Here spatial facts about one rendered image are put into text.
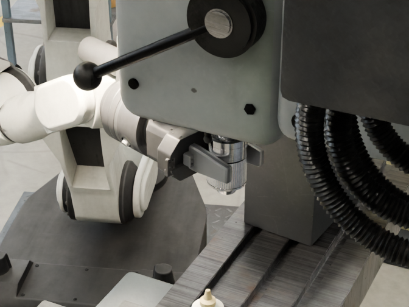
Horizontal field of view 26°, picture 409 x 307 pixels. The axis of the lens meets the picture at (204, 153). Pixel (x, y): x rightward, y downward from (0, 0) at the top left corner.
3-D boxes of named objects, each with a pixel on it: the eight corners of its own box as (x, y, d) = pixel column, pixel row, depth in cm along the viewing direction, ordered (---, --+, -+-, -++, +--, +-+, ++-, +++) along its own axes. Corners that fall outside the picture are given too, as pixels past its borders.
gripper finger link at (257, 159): (260, 147, 101) (221, 128, 105) (258, 171, 103) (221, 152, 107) (269, 142, 102) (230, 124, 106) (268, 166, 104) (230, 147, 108)
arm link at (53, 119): (87, 122, 110) (30, 138, 120) (140, 108, 117) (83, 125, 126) (73, 71, 110) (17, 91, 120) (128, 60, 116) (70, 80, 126)
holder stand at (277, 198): (242, 223, 140) (245, 109, 130) (305, 164, 156) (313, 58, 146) (311, 247, 134) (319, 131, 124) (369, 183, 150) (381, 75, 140)
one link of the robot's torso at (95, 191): (72, 184, 212) (37, 27, 177) (154, 190, 210) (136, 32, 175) (56, 236, 201) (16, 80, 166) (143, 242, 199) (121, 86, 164)
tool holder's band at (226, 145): (228, 154, 98) (228, 146, 98) (198, 140, 101) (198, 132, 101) (256, 139, 101) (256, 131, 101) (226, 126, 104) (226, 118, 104)
